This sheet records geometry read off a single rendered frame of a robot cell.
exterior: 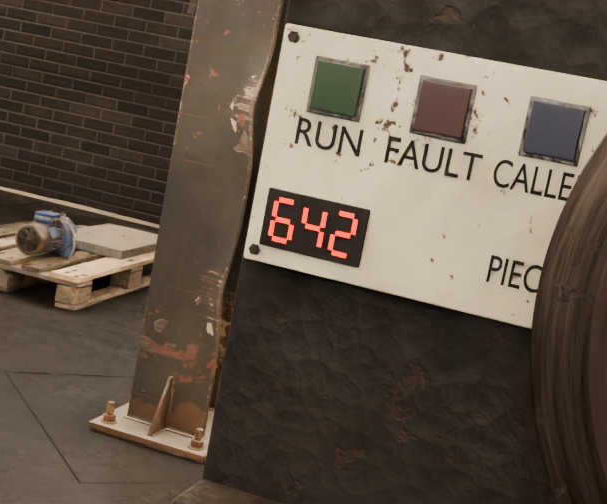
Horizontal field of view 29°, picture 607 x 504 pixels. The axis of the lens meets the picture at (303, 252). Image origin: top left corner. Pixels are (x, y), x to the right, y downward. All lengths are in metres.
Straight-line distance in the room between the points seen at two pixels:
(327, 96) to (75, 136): 6.96
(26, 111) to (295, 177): 7.14
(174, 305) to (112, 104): 4.18
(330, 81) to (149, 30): 6.73
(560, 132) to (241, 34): 2.70
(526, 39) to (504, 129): 0.07
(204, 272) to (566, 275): 2.88
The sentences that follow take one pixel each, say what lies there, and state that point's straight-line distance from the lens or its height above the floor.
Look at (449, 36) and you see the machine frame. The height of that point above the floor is 1.25.
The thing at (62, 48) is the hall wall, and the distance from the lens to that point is 7.87.
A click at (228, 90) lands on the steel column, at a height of 1.09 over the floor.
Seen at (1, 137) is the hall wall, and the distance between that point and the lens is 8.09.
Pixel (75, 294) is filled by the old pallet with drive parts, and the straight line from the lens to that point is 5.06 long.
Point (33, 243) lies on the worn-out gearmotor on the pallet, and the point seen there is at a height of 0.22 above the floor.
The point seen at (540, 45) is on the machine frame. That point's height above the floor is 1.26.
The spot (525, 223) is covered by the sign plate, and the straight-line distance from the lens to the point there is 0.84.
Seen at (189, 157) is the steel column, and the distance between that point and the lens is 3.54.
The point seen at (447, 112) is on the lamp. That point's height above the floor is 1.20.
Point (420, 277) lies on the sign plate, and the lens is 0.86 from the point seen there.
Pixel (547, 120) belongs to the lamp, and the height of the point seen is 1.21.
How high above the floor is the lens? 1.22
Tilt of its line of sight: 9 degrees down
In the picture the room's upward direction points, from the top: 11 degrees clockwise
